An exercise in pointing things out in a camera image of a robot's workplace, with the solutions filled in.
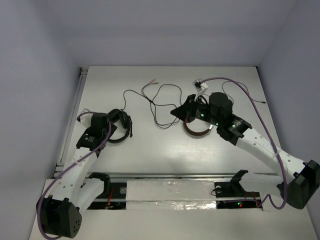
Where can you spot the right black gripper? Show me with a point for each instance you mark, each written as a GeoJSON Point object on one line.
{"type": "Point", "coordinates": [187, 109]}

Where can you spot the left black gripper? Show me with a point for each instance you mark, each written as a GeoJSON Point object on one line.
{"type": "Point", "coordinates": [110, 128]}

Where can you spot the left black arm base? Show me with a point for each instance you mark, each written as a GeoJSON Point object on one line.
{"type": "Point", "coordinates": [114, 193]}

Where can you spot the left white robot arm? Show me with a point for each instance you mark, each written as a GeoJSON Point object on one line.
{"type": "Point", "coordinates": [61, 206]}

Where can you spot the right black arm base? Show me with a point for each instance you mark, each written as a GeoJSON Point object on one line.
{"type": "Point", "coordinates": [231, 195]}

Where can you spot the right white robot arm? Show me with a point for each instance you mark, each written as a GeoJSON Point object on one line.
{"type": "Point", "coordinates": [296, 180]}

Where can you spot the brown headphones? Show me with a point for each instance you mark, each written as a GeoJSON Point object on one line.
{"type": "Point", "coordinates": [197, 129]}

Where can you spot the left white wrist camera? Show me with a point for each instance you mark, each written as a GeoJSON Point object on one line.
{"type": "Point", "coordinates": [84, 117]}

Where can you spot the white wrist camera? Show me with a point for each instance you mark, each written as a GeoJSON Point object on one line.
{"type": "Point", "coordinates": [201, 88]}
{"type": "Point", "coordinates": [84, 117]}

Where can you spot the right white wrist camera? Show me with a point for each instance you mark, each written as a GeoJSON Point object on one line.
{"type": "Point", "coordinates": [201, 88]}

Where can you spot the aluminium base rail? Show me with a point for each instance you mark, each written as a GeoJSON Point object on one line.
{"type": "Point", "coordinates": [157, 176]}

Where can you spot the left aluminium side rail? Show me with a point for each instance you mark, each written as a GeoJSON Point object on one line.
{"type": "Point", "coordinates": [72, 119]}

